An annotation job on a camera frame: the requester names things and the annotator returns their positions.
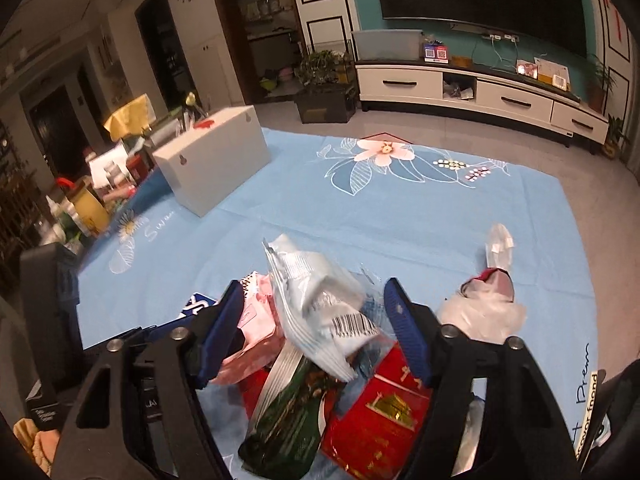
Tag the white television cabinet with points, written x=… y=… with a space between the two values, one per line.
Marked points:
x=515 y=102

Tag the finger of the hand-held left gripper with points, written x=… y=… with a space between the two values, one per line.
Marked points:
x=131 y=334

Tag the white desk calendar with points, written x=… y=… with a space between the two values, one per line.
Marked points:
x=552 y=72

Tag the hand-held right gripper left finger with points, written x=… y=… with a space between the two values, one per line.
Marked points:
x=220 y=332

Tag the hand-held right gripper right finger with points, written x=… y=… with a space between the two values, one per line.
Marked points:
x=405 y=332

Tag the pink packet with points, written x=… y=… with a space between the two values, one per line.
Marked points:
x=255 y=332

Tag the red tin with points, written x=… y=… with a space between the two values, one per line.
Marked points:
x=136 y=167

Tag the clear plastic wrapper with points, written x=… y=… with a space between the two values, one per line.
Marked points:
x=500 y=246

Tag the green houseplant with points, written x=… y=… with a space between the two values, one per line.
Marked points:
x=322 y=67

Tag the small wooden box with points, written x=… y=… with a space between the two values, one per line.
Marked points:
x=461 y=61

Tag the red picture card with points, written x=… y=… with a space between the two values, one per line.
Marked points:
x=526 y=68

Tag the white power strip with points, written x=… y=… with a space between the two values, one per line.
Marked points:
x=501 y=37

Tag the crumpled white plastic bag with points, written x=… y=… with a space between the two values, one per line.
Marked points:
x=475 y=316

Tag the potted plant terracotta pot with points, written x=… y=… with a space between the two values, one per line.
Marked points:
x=600 y=85

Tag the green foil packet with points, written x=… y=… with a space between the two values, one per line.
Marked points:
x=285 y=412

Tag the green basin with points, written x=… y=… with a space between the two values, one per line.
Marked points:
x=270 y=85

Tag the white blue snack packet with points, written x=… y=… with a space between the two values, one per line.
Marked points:
x=310 y=300

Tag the blue floral tablecloth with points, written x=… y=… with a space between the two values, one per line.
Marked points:
x=350 y=220

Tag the red gold carton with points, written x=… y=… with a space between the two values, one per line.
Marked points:
x=380 y=410

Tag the white box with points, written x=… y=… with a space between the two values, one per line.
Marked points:
x=215 y=170

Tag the small potted plant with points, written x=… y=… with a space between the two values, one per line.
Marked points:
x=616 y=140

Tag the blue packet white print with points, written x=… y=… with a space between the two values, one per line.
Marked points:
x=197 y=306

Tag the person's left hand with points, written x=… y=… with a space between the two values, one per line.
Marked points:
x=31 y=447

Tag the grey panel heater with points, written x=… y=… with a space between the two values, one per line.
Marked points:
x=387 y=46

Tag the black planter box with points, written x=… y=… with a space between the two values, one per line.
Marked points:
x=325 y=105

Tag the yellow cloth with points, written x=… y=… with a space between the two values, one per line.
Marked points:
x=127 y=117

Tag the yellow jar red lid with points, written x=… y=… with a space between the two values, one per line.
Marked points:
x=87 y=207

